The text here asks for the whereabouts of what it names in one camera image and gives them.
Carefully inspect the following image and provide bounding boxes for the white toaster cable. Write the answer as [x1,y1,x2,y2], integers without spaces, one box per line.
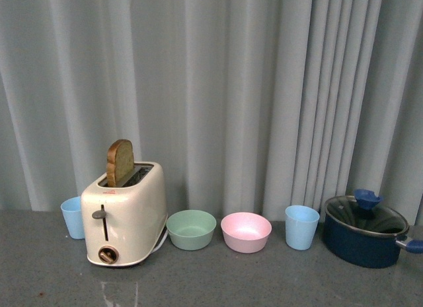
[151,228,170,254]

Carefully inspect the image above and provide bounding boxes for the glass pot lid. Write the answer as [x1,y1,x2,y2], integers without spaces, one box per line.
[325,189,409,238]

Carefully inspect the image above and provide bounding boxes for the green bowl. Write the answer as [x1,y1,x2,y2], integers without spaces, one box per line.
[166,210,217,251]

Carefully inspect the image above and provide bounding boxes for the brown bread slice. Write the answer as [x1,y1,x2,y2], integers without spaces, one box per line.
[106,139,134,188]

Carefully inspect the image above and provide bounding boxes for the grey curtain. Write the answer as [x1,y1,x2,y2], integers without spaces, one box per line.
[1,0,422,224]

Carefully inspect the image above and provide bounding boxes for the cream white toaster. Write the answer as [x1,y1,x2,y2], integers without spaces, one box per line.
[81,162,168,267]

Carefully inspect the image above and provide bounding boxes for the pink bowl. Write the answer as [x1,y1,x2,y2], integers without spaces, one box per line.
[221,212,272,254]

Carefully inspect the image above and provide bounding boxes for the light blue cup behind toaster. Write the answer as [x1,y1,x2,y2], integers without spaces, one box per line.
[61,196,85,240]

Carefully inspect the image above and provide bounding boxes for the dark blue saucepan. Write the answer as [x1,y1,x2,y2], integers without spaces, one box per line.
[322,207,423,269]

